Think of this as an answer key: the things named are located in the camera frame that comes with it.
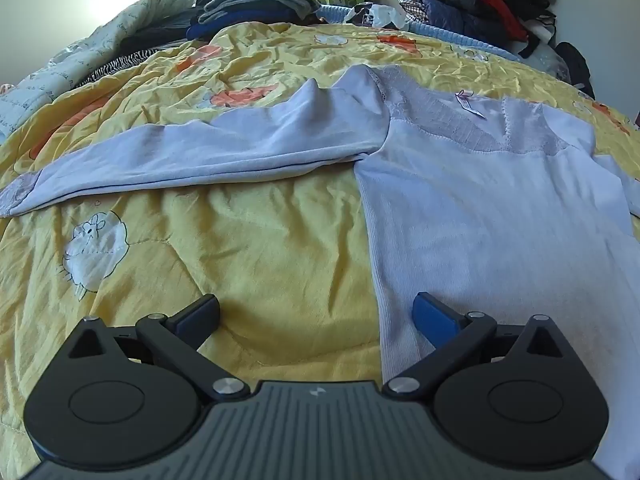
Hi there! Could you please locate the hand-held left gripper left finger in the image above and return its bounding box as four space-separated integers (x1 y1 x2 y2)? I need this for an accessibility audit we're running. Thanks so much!
64 293 252 405

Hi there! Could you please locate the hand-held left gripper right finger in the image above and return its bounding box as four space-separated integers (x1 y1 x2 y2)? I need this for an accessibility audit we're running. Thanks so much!
381 291 571 405

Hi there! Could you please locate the lavender long-sleeve shirt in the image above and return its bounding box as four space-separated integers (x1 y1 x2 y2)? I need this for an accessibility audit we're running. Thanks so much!
0 63 640 391

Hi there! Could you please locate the stack of dark folded clothes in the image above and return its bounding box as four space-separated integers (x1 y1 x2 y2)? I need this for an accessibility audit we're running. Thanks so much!
187 0 321 41

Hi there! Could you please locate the yellow carrot and sheep quilt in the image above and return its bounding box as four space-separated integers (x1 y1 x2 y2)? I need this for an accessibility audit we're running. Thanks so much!
0 22 640 461

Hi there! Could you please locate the black and white striped cloth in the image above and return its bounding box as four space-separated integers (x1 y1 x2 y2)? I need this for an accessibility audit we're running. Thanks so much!
80 47 161 86

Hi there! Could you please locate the blue knitted blanket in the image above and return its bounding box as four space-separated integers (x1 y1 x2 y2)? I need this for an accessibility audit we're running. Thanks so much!
315 4 526 63

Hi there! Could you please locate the grey quilted blanket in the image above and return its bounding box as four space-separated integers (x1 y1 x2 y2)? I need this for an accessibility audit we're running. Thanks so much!
0 0 196 146

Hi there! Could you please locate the pale floral bundle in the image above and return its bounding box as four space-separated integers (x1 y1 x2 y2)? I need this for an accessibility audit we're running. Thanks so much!
520 35 571 81

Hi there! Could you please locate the black bag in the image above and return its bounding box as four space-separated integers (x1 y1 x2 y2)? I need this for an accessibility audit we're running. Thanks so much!
555 42 596 98

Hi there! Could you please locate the navy jacket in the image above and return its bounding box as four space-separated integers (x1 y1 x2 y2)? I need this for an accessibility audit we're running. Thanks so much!
417 0 506 46

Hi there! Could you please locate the white plastic bag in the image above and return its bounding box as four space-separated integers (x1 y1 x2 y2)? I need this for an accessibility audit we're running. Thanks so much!
350 0 408 28

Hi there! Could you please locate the houndstooth cloth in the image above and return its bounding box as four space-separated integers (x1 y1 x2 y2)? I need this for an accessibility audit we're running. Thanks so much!
397 0 426 23

